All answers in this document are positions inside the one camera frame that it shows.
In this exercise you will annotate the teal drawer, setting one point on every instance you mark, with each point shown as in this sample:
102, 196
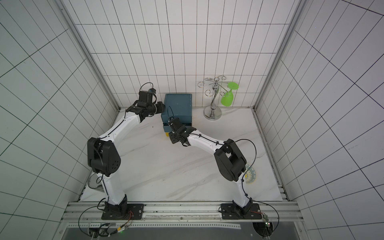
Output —
168, 129

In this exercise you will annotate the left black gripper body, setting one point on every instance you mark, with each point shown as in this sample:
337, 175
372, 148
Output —
159, 108

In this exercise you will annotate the aluminium mounting rail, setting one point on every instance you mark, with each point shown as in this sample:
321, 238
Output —
86, 215

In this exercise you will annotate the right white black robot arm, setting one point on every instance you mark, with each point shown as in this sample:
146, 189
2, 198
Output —
231, 164

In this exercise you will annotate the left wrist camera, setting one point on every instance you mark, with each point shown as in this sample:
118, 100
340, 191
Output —
152, 90

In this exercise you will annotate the green plastic wine glass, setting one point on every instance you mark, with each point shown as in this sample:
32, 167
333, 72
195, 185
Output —
228, 97

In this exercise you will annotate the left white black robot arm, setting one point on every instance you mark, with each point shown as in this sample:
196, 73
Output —
104, 158

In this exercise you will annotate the yellow white patterned ball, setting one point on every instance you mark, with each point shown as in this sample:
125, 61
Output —
250, 175

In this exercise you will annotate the chrome glass holder stand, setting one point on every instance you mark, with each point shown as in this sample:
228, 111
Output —
212, 112

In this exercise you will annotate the teal drawer cabinet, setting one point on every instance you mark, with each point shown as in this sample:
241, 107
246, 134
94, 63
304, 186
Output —
178, 106

